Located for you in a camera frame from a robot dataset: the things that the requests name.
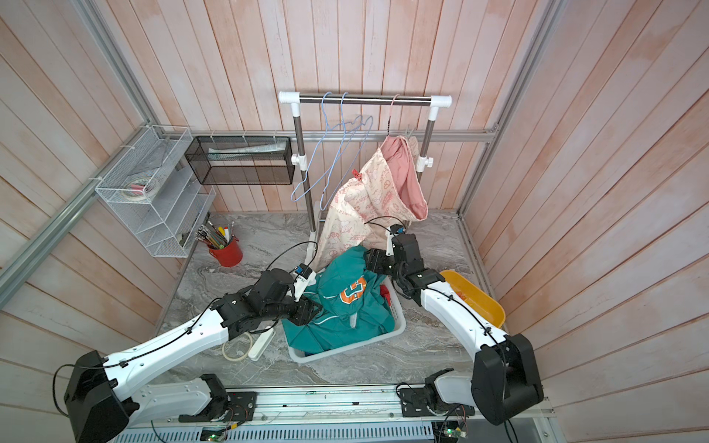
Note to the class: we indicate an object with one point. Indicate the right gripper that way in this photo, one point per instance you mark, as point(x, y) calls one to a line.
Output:
point(378, 258)

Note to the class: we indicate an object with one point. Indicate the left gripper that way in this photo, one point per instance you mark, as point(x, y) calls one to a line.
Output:
point(304, 315)

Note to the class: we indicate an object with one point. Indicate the cream pink print jacket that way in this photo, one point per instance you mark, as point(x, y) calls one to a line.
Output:
point(385, 190)

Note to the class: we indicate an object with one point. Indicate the green jacket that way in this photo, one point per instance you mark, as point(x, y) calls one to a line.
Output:
point(353, 309)

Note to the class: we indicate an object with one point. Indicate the blue red white jacket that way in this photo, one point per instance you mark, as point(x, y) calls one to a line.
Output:
point(385, 294)

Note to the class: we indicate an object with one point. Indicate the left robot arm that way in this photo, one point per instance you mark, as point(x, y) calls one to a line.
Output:
point(107, 394)

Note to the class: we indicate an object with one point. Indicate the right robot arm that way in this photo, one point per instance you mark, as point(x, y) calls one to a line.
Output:
point(504, 380)

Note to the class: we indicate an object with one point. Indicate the white remote-like bar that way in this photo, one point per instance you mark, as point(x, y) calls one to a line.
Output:
point(261, 344)

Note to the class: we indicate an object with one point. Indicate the red pencil cup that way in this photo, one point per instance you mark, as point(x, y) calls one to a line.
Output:
point(229, 256)

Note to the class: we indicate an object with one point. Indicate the white plastic laundry basket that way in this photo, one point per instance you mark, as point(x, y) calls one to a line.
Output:
point(400, 325)

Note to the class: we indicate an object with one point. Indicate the yellow plastic tray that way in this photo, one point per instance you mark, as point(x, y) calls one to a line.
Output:
point(484, 304)

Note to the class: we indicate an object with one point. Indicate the white clothes rack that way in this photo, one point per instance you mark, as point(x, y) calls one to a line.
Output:
point(365, 100)

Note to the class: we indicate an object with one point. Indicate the black mesh basket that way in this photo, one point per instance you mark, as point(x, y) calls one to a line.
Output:
point(241, 160)

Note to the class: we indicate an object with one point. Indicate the tape roll on shelf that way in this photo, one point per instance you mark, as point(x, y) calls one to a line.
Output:
point(139, 189)

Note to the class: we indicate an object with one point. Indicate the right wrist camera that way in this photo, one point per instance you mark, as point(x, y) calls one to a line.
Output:
point(393, 231)

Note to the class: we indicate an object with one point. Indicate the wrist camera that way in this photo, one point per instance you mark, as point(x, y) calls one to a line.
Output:
point(304, 277)
point(393, 231)

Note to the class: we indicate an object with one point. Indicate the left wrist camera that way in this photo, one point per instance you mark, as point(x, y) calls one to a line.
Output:
point(304, 277)

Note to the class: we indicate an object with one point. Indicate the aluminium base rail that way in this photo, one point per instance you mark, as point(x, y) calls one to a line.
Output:
point(365, 413)

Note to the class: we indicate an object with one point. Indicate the white wire shelf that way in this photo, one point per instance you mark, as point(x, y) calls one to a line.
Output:
point(156, 194)

